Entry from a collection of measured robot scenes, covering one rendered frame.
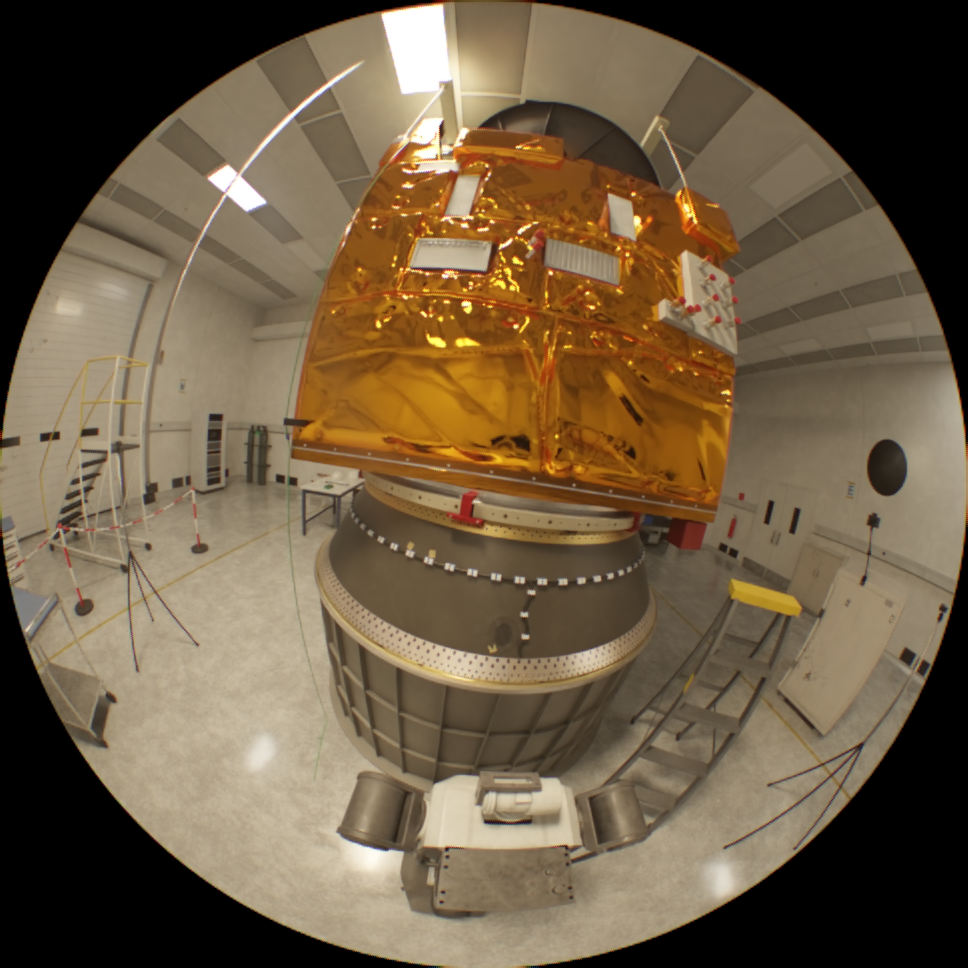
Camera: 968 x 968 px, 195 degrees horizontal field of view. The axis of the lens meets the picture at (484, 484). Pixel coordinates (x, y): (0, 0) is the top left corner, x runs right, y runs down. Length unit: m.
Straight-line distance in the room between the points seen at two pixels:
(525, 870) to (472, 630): 0.76
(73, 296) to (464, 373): 7.33
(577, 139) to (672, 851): 4.42
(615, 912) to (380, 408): 2.72
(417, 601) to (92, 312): 7.42
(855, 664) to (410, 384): 3.98
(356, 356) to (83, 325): 6.79
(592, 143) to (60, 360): 7.68
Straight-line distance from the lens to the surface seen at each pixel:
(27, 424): 7.18
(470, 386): 0.99
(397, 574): 1.09
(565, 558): 1.06
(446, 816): 0.58
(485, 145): 1.82
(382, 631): 1.11
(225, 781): 2.27
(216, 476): 8.14
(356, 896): 1.96
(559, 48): 3.38
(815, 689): 3.76
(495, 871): 0.57
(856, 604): 3.50
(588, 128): 2.50
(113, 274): 7.75
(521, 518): 0.95
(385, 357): 1.07
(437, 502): 1.00
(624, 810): 0.66
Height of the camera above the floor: 1.93
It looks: 9 degrees down
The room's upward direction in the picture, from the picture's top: 9 degrees clockwise
